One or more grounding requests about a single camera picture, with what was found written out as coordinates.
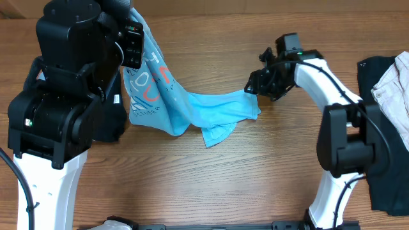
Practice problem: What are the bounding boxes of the folded black shirt left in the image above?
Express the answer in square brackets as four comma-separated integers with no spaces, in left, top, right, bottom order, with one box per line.
[93,72,127,142]

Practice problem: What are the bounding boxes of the black garment right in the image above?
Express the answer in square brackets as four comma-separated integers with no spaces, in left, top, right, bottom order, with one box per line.
[357,56,408,216]

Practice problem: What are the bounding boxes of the beige pink trousers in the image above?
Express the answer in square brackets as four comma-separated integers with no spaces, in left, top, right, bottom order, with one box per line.
[371,51,408,150]

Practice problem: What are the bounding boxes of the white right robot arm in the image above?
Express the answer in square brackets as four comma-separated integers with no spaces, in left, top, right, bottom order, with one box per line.
[244,33,390,230]

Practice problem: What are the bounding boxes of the light blue printed t-shirt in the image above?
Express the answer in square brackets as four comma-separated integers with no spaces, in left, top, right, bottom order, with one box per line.
[123,8,261,148]

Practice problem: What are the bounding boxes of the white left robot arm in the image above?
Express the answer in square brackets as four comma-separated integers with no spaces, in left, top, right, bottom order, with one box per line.
[4,0,144,229]

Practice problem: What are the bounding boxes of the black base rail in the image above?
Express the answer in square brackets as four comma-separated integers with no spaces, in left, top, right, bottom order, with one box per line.
[137,220,361,230]

